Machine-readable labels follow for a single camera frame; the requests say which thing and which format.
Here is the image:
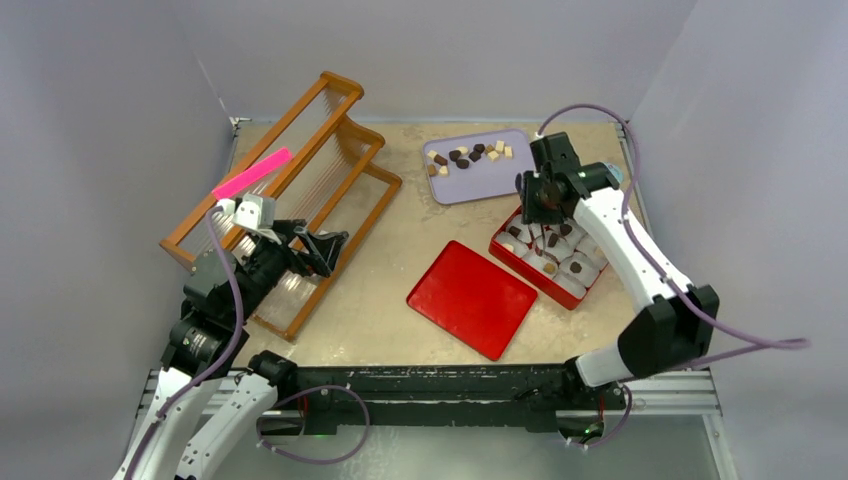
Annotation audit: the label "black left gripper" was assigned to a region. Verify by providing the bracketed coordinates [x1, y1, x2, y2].
[231, 217, 346, 322]

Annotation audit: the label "red box lid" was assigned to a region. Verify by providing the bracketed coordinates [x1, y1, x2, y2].
[406, 240, 538, 361]

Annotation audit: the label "black handled metal tongs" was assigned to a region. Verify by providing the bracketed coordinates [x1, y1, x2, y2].
[528, 224, 546, 256]

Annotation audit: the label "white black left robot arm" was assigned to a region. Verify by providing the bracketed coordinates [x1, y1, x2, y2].
[115, 219, 348, 479]

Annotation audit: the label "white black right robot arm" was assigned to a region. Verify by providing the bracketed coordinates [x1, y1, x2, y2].
[519, 132, 719, 407]

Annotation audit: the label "red chocolate box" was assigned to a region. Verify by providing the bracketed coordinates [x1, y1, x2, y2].
[488, 208, 608, 310]

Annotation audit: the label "white blue oval package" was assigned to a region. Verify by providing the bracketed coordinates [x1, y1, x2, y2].
[605, 162, 624, 184]

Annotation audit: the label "lavender plastic tray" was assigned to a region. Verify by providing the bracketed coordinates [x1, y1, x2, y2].
[421, 128, 535, 205]

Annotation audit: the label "orange wooden shelf rack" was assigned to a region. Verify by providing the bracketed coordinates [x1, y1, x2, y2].
[159, 70, 403, 343]

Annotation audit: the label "pink flat box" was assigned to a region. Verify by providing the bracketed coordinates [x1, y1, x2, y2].
[211, 148, 293, 201]

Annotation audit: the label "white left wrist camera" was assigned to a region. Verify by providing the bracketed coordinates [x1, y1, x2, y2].
[216, 193, 281, 245]

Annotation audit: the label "black metal base rail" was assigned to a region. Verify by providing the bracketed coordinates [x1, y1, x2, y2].
[139, 364, 720, 439]

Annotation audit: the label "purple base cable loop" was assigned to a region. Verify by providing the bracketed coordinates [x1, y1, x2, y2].
[254, 384, 373, 466]

